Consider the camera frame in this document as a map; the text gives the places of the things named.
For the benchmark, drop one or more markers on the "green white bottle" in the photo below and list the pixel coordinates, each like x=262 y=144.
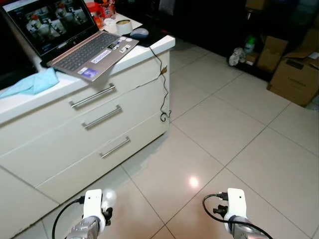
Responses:
x=250 y=45

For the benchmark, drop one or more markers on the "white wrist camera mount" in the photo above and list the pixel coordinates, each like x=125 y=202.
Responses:
x=93 y=201
x=237 y=201

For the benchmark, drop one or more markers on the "black mouse pad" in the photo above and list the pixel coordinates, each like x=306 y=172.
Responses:
x=154 y=37

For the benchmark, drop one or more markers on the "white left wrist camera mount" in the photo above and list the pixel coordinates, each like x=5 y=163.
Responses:
x=93 y=201

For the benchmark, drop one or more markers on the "bronze open laptop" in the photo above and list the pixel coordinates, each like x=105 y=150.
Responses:
x=89 y=52

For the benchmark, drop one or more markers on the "large brown cardboard box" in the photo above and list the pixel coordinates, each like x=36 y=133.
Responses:
x=294 y=79

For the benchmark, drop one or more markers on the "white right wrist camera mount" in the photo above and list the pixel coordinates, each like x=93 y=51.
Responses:
x=237 y=201

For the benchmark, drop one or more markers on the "white drawer cabinet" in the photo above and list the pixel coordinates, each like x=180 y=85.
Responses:
x=50 y=134

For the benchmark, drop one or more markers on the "light blue cloth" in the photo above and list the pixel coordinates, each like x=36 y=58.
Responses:
x=35 y=82

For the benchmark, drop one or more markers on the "red snack package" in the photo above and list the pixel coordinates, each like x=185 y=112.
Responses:
x=107 y=7

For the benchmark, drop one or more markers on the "grey computer mouse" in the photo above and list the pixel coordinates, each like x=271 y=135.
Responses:
x=139 y=33

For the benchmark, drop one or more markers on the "white crumpled bag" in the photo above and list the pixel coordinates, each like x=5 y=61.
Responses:
x=236 y=57

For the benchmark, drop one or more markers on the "small brown cardboard box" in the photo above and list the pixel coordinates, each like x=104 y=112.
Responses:
x=273 y=54

